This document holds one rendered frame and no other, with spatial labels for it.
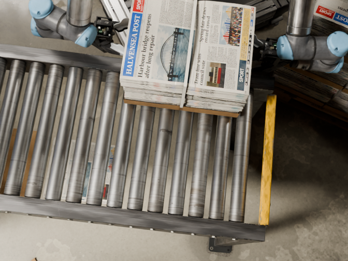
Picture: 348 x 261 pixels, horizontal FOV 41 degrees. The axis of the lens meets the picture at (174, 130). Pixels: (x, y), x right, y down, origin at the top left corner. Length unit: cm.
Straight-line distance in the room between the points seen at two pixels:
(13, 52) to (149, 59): 53
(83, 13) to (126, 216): 63
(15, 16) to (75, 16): 125
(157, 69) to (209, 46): 17
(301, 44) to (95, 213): 83
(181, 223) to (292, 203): 101
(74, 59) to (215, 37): 50
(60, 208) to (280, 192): 122
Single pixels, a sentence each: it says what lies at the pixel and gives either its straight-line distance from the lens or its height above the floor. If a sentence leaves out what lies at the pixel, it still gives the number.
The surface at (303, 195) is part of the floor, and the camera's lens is 241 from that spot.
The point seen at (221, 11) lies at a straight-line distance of 144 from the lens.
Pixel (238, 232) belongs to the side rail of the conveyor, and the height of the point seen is 80.
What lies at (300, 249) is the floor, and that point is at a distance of 238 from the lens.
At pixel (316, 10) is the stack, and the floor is 83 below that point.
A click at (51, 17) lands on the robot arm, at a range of 154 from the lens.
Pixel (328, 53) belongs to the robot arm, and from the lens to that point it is 157.
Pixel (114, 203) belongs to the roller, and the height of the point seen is 80.
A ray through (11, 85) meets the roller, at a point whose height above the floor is 80.
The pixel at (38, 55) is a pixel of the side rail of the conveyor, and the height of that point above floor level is 80.
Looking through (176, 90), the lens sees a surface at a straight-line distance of 137.
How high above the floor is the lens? 228
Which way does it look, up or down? 75 degrees down
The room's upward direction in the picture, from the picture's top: 9 degrees clockwise
